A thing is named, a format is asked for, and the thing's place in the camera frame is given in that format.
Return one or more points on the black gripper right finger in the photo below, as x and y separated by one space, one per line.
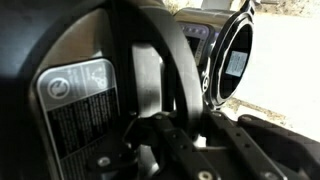
268 151

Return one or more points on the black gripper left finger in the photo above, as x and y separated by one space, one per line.
151 148

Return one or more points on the black cooker lid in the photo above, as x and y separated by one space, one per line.
72 70

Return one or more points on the steel pressure cooker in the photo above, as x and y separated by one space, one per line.
221 42

